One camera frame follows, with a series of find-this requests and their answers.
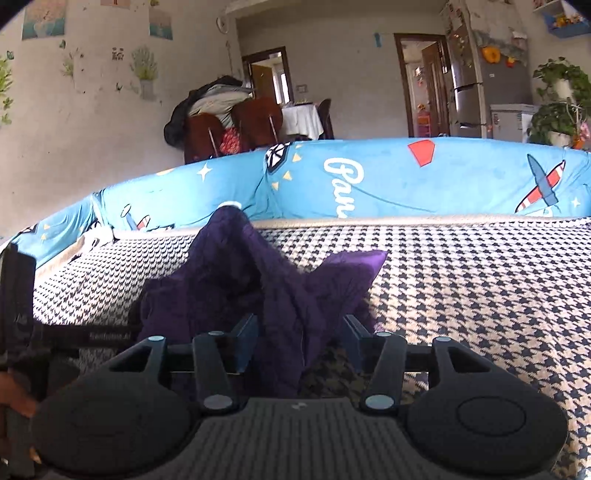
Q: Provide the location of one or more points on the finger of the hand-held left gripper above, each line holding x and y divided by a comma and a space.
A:
92, 339

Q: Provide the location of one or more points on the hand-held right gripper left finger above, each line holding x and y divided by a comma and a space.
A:
245, 344

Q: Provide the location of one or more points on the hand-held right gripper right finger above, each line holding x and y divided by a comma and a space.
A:
354, 341

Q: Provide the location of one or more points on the purple floral garment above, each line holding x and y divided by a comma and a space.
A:
231, 286

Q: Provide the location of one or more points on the person's left hand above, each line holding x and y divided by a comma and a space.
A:
16, 394

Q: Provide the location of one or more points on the white patterned cloth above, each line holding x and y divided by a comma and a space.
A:
97, 237

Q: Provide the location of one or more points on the houndstooth sofa seat cover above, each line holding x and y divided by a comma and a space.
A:
461, 277

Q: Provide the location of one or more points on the red floral bag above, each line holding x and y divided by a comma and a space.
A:
230, 142

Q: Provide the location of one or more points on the brown wooden chair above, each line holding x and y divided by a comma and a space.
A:
201, 136
258, 122

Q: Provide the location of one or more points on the dark chair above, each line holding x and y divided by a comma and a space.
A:
327, 117

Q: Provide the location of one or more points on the table with white tablecloth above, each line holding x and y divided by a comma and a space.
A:
302, 120

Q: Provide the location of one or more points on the pile of coats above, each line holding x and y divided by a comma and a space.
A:
207, 99

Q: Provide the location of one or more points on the white chest freezer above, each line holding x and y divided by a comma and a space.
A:
512, 122

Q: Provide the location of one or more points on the silver refrigerator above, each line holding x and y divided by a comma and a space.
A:
475, 92

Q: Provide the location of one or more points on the green potted plant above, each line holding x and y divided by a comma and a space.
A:
556, 110

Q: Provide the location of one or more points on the orange fridge magnet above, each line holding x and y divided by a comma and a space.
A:
491, 54

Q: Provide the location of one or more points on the red fridge magnet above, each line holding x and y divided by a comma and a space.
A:
510, 62

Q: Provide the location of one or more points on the patterned cloth over refrigerator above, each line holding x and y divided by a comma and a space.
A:
503, 41

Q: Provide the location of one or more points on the green leaf wall sticker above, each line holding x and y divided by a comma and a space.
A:
4, 83

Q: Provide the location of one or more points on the lavender wall sticker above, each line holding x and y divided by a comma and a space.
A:
145, 74

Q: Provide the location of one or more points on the wooden door frame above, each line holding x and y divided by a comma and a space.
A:
265, 74
422, 83

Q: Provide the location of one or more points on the wall poster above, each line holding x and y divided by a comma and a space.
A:
44, 21
160, 25

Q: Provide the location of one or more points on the blue wall sticker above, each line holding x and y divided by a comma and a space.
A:
378, 39

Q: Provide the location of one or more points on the blue wall shelf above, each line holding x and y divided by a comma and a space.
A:
565, 27

